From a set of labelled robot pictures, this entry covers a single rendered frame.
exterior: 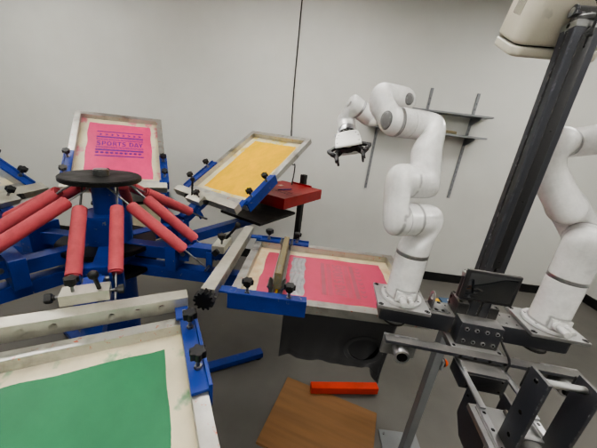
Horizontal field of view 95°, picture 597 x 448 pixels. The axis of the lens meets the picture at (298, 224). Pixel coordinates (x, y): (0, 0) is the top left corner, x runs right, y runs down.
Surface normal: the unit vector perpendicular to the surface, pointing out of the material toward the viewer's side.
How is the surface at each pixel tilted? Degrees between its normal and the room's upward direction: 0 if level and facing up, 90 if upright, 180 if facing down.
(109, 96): 90
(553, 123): 90
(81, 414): 0
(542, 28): 116
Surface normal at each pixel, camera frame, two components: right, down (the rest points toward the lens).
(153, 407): 0.11, -0.94
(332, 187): -0.05, 0.32
